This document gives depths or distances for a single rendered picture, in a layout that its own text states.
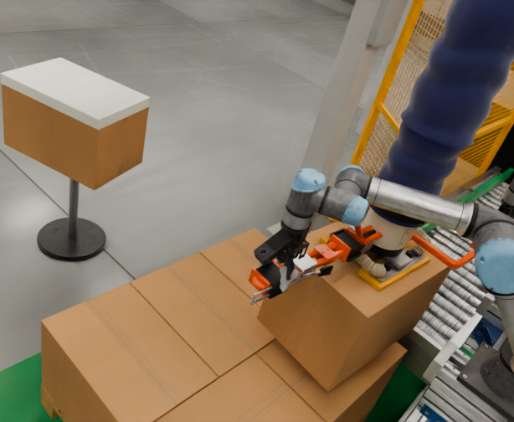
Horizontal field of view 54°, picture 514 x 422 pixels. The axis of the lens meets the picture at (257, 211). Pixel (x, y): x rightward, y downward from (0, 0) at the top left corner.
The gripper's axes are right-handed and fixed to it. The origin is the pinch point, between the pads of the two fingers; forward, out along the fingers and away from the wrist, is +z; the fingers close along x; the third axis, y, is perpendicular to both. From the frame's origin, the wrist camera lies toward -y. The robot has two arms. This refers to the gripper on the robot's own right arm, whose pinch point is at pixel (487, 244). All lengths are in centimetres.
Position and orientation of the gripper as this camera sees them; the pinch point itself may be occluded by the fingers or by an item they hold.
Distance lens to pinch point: 207.5
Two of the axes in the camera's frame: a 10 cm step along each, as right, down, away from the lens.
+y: -7.3, 2.4, -6.4
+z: -2.3, 8.0, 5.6
